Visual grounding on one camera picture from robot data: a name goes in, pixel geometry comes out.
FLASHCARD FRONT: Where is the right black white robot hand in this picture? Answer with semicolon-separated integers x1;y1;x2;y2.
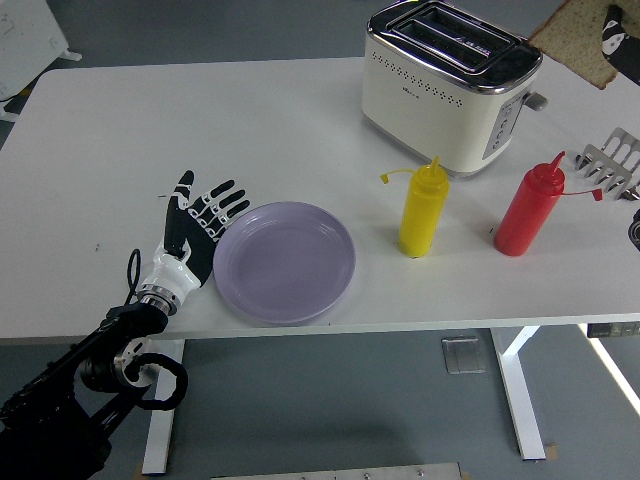
601;3;640;85

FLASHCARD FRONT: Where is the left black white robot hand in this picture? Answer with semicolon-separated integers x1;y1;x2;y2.
141;170;251;301

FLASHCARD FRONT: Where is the brown bread slice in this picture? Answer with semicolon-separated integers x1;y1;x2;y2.
528;0;621;91

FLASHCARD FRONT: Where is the purple round plate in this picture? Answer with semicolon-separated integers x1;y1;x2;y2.
212;200;357;326

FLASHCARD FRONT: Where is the cream two-slot toaster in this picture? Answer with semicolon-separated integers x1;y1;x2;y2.
361;0;550;180

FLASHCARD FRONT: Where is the silver metal toast rack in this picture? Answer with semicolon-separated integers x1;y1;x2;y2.
573;127;640;202

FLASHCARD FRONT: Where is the white table leg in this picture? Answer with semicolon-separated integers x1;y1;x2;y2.
137;338;186;475
488;325;547;461

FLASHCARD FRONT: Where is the red squeeze bottle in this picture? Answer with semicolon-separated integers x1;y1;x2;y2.
493;151;605;258

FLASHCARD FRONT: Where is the yellow squeeze bottle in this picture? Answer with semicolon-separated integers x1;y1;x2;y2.
380;156;451;259

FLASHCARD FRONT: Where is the white panel equipment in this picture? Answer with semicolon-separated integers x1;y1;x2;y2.
0;0;84;121

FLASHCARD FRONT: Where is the dark table control panel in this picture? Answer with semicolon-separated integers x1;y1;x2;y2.
587;323;640;339

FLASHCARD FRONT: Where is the metal floor outlet cover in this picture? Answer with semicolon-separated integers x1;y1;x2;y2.
440;335;487;374

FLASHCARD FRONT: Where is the grey metal base plate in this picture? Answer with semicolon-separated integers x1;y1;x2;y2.
210;462;464;480

